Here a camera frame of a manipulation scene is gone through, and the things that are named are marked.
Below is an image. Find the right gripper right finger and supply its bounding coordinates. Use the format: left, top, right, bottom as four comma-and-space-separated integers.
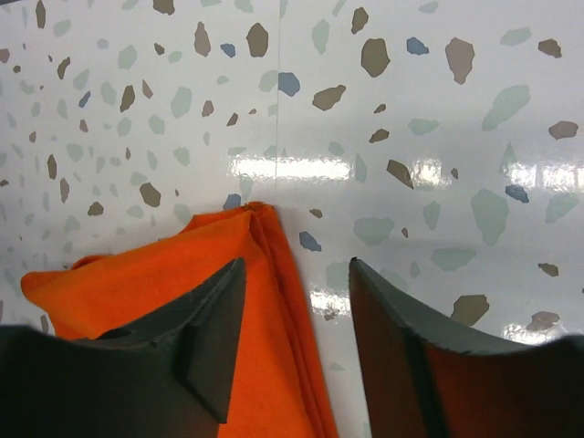
349, 258, 583, 437

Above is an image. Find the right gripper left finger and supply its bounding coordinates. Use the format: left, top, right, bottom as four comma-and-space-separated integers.
1, 259, 245, 437

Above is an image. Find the orange t-shirt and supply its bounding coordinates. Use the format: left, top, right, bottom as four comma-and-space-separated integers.
21, 203, 338, 437

